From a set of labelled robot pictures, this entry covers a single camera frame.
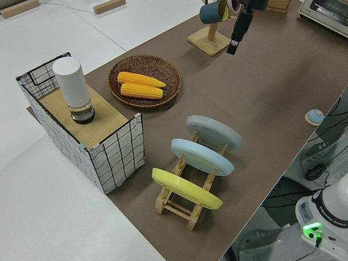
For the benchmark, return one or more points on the wooden plate rack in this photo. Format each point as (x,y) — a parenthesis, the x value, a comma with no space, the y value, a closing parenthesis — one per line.
(176,210)

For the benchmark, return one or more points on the yellow corn cob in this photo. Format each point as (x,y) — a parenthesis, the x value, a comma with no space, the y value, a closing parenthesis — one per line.
(138,79)
(141,91)

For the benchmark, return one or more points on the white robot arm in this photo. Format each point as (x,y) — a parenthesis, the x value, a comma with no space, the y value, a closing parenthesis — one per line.
(320,217)

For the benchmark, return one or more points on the light blue plate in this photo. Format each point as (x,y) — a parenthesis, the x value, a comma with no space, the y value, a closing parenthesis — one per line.
(201,156)

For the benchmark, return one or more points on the brown wicker basket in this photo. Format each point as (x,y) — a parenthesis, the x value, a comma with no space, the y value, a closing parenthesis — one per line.
(144,63)

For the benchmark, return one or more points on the small blue call bell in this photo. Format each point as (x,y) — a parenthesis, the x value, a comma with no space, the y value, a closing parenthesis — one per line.
(314,117)

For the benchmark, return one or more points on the wooden mug rack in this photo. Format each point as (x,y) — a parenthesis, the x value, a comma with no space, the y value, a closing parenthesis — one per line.
(209,43)

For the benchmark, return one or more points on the white toaster oven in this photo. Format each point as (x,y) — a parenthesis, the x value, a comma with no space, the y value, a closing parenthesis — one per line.
(326,13)

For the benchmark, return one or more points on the brown table mat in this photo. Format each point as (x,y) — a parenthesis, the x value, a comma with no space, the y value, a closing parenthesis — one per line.
(272,81)

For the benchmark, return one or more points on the pink mug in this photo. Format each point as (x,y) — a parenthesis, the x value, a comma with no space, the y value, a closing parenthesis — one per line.
(235,5)

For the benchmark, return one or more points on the gray plate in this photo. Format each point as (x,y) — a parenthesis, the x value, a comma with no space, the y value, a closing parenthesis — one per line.
(214,130)

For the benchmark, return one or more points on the dark blue mug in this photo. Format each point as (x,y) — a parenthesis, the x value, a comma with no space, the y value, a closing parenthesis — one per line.
(210,12)

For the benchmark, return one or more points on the large wooden box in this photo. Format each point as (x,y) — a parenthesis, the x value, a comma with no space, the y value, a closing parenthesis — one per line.
(277,4)

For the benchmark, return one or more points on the yellow plate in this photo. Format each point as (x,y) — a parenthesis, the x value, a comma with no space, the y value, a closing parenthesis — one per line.
(185,187)

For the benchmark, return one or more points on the wooden block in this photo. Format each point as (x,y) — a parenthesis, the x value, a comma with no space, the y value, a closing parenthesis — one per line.
(108,6)
(19,8)

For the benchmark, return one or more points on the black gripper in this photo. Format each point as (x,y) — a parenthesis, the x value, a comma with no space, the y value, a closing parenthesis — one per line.
(257,4)

